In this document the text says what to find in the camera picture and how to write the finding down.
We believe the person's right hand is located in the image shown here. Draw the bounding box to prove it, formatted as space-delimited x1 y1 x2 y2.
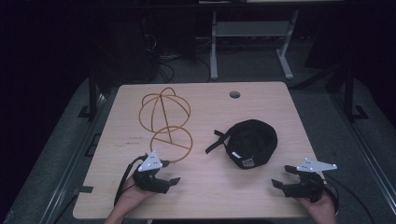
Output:
297 189 339 224

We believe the golden wire hat stand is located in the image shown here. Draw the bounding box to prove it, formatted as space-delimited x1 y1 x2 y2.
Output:
137 86 194 164

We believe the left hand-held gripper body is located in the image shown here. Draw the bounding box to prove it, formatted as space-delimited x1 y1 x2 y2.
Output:
133 150 172 195

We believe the grey metal floor rail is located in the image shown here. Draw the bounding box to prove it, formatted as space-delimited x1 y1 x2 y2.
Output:
330 92 396 216
38 90 118 224

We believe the black metal stand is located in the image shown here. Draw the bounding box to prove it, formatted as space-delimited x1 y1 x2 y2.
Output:
342 50 370 122
78 66 108 119

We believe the tangle of floor cables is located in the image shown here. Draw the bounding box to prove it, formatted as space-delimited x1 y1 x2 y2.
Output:
141 18 213 84

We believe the white metal desk frame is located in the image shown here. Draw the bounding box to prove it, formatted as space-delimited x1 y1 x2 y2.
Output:
209 8 301 81

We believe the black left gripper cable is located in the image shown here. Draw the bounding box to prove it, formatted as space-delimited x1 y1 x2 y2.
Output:
113 154 149 207

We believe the black baseball cap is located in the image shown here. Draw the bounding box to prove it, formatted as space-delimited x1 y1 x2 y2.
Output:
205 119 279 171

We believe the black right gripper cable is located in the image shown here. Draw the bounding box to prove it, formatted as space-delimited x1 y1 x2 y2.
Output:
322 174 376 224

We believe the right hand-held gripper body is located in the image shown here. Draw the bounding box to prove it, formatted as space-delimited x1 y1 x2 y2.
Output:
283 157 338 203

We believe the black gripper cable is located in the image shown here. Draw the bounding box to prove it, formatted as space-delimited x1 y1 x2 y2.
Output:
322 174 376 224
113 154 149 207

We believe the person's left hand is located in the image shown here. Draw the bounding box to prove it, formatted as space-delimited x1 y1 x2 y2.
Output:
119 177 157 217

